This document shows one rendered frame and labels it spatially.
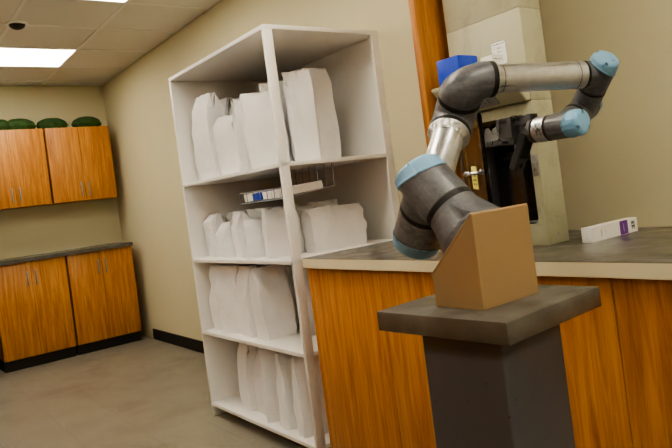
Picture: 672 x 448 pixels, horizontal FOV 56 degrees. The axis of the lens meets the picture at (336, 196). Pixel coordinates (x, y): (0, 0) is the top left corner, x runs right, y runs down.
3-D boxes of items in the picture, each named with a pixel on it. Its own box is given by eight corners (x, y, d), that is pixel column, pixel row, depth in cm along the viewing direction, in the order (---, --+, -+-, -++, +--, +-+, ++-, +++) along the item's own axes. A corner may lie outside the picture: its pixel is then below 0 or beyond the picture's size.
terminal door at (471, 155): (472, 232, 229) (458, 121, 229) (495, 238, 198) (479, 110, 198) (470, 232, 229) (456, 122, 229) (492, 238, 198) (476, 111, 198)
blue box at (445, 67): (458, 87, 227) (455, 62, 227) (480, 81, 219) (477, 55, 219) (439, 87, 221) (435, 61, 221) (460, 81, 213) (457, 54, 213)
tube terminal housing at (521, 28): (516, 236, 245) (490, 37, 245) (593, 234, 219) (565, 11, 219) (472, 246, 230) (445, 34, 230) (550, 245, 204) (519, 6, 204)
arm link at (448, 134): (394, 216, 141) (442, 78, 177) (384, 257, 152) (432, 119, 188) (447, 232, 139) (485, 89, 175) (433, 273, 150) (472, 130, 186)
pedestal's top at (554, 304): (509, 346, 108) (506, 322, 108) (378, 330, 132) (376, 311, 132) (602, 305, 128) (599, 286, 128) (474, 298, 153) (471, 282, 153)
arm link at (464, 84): (441, 50, 167) (610, 44, 176) (433, 84, 175) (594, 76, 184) (455, 77, 159) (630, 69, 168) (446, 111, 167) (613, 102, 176)
